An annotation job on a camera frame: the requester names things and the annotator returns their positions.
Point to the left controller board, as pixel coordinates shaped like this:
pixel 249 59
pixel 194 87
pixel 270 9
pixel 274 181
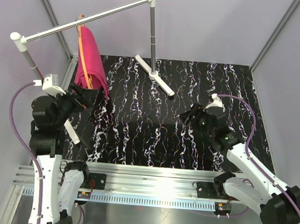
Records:
pixel 84 195

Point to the right controller board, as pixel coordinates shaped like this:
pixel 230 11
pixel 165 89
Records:
pixel 224 206

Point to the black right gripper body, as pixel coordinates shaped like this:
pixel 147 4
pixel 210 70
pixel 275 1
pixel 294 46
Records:
pixel 200 120

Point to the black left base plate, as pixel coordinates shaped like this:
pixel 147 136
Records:
pixel 95 180

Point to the pink trousers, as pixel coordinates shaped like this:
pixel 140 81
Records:
pixel 93 62

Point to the slotted white cable duct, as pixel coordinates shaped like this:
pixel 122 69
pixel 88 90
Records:
pixel 150 201

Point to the silver white clothes rack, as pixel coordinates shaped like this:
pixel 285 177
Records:
pixel 21 41

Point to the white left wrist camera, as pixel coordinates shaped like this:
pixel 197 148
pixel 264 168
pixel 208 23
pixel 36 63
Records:
pixel 50 85

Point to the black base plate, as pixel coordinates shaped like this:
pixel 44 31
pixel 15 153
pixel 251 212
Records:
pixel 206 190
pixel 95 180

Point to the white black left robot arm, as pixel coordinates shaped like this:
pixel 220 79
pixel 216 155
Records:
pixel 53 202

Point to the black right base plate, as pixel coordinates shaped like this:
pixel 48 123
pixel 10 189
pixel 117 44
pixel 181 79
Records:
pixel 206 190

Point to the controller board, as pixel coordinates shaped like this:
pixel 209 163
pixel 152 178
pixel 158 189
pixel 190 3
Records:
pixel 224 206
pixel 84 195

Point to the aluminium frame rail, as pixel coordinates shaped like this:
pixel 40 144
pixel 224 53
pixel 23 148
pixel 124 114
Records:
pixel 164 183

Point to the orange clothes hanger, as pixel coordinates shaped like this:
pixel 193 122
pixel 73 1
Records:
pixel 87 78

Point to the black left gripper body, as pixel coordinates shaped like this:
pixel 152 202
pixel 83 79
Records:
pixel 66 104

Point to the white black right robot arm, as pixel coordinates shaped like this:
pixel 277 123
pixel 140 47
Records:
pixel 272 199

